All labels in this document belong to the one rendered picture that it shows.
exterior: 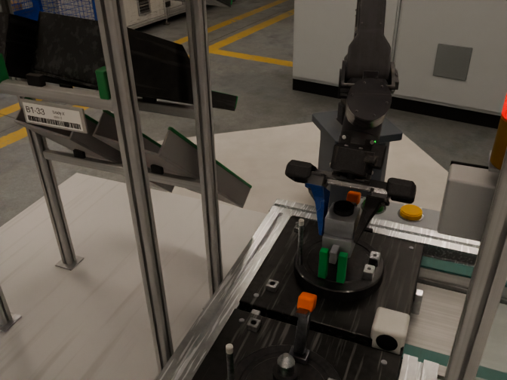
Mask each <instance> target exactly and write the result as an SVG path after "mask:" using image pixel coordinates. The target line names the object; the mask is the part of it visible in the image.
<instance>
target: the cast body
mask: <svg viewBox="0 0 507 380"><path fill-rule="evenodd" d="M360 213H361V208H360V207H355V206H354V204H353V203H351V202H349V201H337V202H336V203H335V202H333V203H332V204H331V206H330V209H329V210H328V212H327V215H326V216H325V218H324V235H323V237H322V247H324V248H328V249H329V254H330V257H329V263H332V264H336V261H337V259H338V256H339V254H340V252H344V253H348V258H350V257H351V254H352V251H353V250H354V247H355V243H354V237H355V231H356V228H357V226H358V222H359V219H360Z"/></svg>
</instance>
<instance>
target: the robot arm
mask: <svg viewBox="0 0 507 380"><path fill-rule="evenodd" d="M355 11H356V15H355V33H354V39H353V40H352V42H351V44H350V45H349V48H348V53H347V54H346V56H345V57H344V60H343V64H342V68H341V69H340V76H339V87H338V97H337V99H340V98H341V102H339V104H338V114H337V117H336V119H337V120H338V122H339V123H341V125H342V130H341V134H340V138H339V143H337V144H336V145H334V148H333V155H332V160H331V162H330V168H332V172H328V171H324V170H318V169H317V167H316V166H314V165H312V164H311V163H309V162H305V161H297V160H291V161H290V162H288V164H287V166H286V170H285V175H286V176H287V177H288V178H290V179H292V180H293V181H294V182H301V183H305V187H306V188H307V189H308V190H310V191H311V192H312V194H313V196H314V199H315V206H316V211H317V220H318V233H319V235H323V233H324V218H325V216H326V215H327V208H328V203H329V197H330V191H329V190H327V186H328V184H331V185H339V186H343V187H347V188H355V189H359V190H363V191H368V192H370V195H367V197H366V200H365V203H364V209H363V211H362V214H361V217H360V219H359V222H358V226H357V228H356V231H355V237H354V243H357V242H358V240H359V238H360V237H361V236H362V234H363V232H364V230H365V229H366V227H367V225H368V223H369V222H370V220H371V219H372V218H373V217H374V215H375V214H376V213H377V211H378V210H379V209H380V208H381V206H383V207H385V206H389V198H391V200H392V201H398V202H402V203H406V204H412V203H413V202H414V199H415V195H416V185H415V183H414V182H413V181H410V180H406V179H398V178H393V177H392V178H389V179H388V181H387V182H382V181H378V180H373V179H371V176H372V175H373V169H378V170H381V169H382V168H383V163H384V159H385V155H386V147H387V146H383V145H379V144H378V143H379V137H380V133H381V129H382V125H383V121H384V119H385V117H386V115H387V112H388V110H389V108H390V106H391V103H392V94H394V92H395V90H398V85H399V80H398V70H397V69H396V68H395V63H394V62H391V46H390V45H389V43H388V41H387V39H386V37H385V36H384V27H385V16H386V0H357V8H356V9H355ZM341 177H345V178H341ZM355 179H357V180H355ZM358 180H362V181H363V182H362V181H358Z"/></svg>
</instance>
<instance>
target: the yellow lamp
mask: <svg viewBox="0 0 507 380"><path fill-rule="evenodd" d="M506 148H507V120H506V119H505V118H504V117H503V116H502V115H501V117H500V120H499V126H498V129H497V132H496V137H495V140H494V144H493V149H492V152H491V156H490V162H491V164H492V165H493V166H494V167H495V168H497V169H498V170H501V166H502V162H503V158H504V156H505V151H506Z"/></svg>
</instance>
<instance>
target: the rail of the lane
mask: <svg viewBox="0 0 507 380"><path fill-rule="evenodd" d="M270 210H271V211H275V212H279V216H282V214H283V213H285V214H289V215H293V216H295V217H299V218H303V219H310V220H313V221H318V220H317V211H316V206H312V205H308V204H301V203H297V202H293V201H286V200H282V199H276V201H275V203H274V204H273V205H272V206H271V208H270V209H269V211H270ZM364 231H365V232H370V233H374V234H380V235H384V236H387V237H391V238H398V239H402V240H406V241H412V242H416V243H420V244H424V245H425V246H424V250H423V256H427V257H430V258H434V259H440V260H444V261H448V262H454V263H457V264H461V265H467V266H471V267H474V266H475V261H476V258H477V255H478V250H479V247H480V244H481V242H480V241H473V240H469V239H465V238H460V237H454V236H450V235H446V234H439V233H438V232H437V231H434V230H430V229H426V228H419V227H415V226H411V225H404V224H401V223H396V222H390V221H385V220H381V219H374V218H372V219H371V220H370V222H369V223H368V225H367V227H366V229H365V230H364Z"/></svg>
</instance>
